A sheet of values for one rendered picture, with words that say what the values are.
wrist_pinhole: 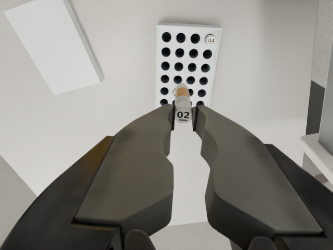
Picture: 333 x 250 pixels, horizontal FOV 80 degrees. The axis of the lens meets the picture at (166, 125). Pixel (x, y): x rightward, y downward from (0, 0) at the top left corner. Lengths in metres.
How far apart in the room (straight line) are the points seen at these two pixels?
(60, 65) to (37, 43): 0.04
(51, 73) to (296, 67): 0.38
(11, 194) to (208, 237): 1.79
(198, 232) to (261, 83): 1.88
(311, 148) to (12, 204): 2.24
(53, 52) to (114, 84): 0.10
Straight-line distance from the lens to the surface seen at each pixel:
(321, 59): 1.34
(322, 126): 0.34
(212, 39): 0.28
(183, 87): 0.16
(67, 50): 0.35
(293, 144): 0.46
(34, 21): 0.36
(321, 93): 0.94
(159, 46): 0.29
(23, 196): 2.16
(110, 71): 0.35
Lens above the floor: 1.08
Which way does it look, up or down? 58 degrees down
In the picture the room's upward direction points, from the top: 176 degrees counter-clockwise
